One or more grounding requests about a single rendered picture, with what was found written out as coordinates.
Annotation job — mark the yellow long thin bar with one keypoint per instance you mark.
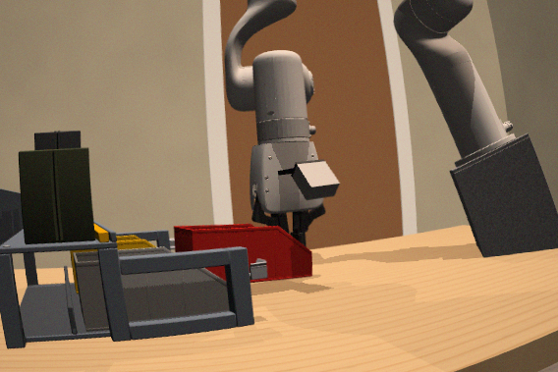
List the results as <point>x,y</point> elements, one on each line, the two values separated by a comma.
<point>100,234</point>

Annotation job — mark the red bin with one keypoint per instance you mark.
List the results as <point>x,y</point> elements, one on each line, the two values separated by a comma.
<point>286,257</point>

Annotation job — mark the dark grey metal shelf frame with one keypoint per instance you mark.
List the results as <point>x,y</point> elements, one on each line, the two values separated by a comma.
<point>46,317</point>

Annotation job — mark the yellow open bin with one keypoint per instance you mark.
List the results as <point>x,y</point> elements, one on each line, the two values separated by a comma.
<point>128,242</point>

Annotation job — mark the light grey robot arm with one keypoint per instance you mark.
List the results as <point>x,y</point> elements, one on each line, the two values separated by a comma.
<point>278,77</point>

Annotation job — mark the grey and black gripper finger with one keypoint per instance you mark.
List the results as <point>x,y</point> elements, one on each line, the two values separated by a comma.
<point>279,219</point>
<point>301,222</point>

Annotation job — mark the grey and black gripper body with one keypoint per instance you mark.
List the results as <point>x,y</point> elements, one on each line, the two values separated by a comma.
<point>280,194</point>

